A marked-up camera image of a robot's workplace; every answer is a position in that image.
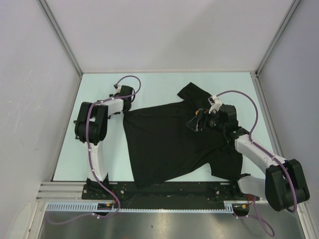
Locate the black frame box near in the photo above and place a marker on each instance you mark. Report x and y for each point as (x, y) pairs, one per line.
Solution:
(77, 129)

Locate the aluminium frame rail front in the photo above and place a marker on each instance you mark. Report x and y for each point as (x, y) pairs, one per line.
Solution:
(60, 191)

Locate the aluminium post left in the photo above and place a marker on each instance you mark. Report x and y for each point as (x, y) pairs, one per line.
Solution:
(48, 13)

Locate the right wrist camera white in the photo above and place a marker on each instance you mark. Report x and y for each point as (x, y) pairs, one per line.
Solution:
(216, 103)

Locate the aluminium post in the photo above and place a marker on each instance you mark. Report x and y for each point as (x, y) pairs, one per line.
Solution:
(278, 35)
(48, 13)

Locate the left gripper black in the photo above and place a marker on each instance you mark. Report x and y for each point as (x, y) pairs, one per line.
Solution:
(110, 95)

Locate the white slotted cable duct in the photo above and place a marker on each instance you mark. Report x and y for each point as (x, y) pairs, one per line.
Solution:
(90, 207)

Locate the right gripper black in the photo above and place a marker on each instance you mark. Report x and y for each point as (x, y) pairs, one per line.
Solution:
(203, 117)

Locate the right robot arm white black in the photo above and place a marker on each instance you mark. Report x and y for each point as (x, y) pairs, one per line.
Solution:
(284, 185)

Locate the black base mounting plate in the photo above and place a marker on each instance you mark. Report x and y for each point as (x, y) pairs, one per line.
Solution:
(216, 191)

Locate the black t-shirt garment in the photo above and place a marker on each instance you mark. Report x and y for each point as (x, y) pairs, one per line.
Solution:
(161, 146)

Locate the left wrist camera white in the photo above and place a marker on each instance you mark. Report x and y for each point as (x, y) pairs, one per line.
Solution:
(117, 87)

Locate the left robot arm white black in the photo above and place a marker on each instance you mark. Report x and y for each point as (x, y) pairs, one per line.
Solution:
(91, 129)

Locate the aluminium post right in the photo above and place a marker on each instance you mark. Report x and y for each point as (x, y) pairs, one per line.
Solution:
(278, 35)

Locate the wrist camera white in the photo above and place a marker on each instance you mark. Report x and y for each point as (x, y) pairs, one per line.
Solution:
(216, 103)
(117, 87)

